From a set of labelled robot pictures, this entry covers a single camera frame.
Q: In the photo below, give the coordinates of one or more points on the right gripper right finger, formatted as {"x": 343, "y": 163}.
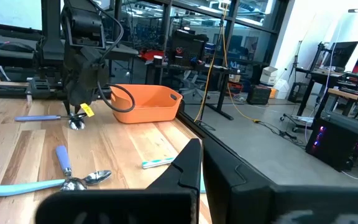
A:
{"x": 235, "y": 199}

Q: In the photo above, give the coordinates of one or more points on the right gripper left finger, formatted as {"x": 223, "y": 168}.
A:
{"x": 179, "y": 186}

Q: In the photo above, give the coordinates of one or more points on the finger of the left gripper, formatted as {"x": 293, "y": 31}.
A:
{"x": 77, "y": 109}
{"x": 67, "y": 109}

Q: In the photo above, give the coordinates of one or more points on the orange plastic bin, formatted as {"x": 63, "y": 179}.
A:
{"x": 148, "y": 105}

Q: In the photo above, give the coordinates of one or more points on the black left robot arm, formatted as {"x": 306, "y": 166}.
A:
{"x": 82, "y": 25}

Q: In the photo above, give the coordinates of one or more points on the black computer mouse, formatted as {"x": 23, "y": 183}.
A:
{"x": 15, "y": 47}

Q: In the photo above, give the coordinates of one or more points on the black storage crate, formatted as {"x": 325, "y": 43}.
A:
{"x": 258, "y": 95}

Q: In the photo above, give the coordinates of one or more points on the black computer tower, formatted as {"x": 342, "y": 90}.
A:
{"x": 331, "y": 146}

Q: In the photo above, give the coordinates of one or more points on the white cardboard boxes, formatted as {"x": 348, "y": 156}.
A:
{"x": 269, "y": 76}

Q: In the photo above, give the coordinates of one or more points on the wooden workbench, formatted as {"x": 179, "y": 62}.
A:
{"x": 346, "y": 94}

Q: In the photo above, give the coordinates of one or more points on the black computer monitor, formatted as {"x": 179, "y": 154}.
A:
{"x": 340, "y": 54}

